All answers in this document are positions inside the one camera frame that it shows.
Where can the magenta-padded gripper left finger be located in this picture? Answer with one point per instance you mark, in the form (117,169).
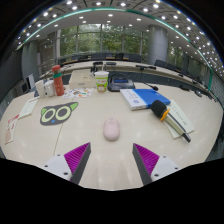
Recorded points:
(58,165)

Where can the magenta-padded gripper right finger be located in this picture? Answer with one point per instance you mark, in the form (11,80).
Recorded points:
(163,166)

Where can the pink computer mouse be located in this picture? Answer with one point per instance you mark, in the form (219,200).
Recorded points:
(111,129)

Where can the black cat-face mouse pad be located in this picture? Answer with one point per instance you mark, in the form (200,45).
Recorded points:
(68,110)

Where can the pale green paper booklet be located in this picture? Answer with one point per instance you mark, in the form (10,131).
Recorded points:
(185,118)

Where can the black handheld microphone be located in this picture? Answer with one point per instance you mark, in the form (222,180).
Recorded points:
(159,108)

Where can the red and white leaflet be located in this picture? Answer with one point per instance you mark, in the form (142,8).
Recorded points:
(11,128)

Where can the white paper booklet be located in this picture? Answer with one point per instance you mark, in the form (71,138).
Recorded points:
(28,107)

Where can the blue and white book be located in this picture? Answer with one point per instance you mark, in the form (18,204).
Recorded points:
(146,96)

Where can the colourful sticker sheet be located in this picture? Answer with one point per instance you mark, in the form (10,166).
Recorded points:
(78,92)

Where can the white lidded mug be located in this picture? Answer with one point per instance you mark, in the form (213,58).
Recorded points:
(50,88)

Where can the red thermos bottle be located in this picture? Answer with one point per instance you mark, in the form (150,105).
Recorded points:
(58,83)

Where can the grey floor cabinet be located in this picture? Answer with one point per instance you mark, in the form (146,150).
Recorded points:
(24,87)

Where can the white floor appliance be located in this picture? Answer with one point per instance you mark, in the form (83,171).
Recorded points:
(31,81)

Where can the beige desk organizer box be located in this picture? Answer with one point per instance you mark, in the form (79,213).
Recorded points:
(81,80)

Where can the printed paper cup with straw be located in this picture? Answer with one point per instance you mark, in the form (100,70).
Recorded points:
(101,82)

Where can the black conference microphone unit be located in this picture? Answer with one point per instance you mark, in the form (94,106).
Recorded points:
(120,83)

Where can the group of dark chairs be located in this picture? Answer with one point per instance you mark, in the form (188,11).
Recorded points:
(160,63)

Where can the curved beige conference desk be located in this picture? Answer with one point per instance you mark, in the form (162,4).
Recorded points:
(126,66)

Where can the group of ceiling lights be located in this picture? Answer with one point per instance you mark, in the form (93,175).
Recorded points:
(110,15)

